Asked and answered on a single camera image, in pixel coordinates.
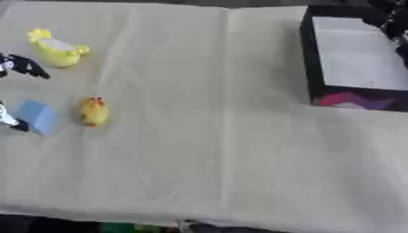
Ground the blue block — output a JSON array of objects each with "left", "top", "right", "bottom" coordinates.
[{"left": 14, "top": 99, "right": 61, "bottom": 136}]

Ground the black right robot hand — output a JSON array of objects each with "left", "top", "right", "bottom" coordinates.
[{"left": 362, "top": 0, "right": 408, "bottom": 68}]

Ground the yellow chick toy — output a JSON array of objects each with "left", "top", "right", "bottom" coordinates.
[{"left": 79, "top": 96, "right": 112, "bottom": 128}]

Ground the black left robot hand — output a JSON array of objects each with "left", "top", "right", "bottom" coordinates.
[{"left": 0, "top": 53, "right": 53, "bottom": 133}]

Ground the black box with white inside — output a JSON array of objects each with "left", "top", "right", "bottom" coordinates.
[{"left": 298, "top": 5, "right": 408, "bottom": 113}]

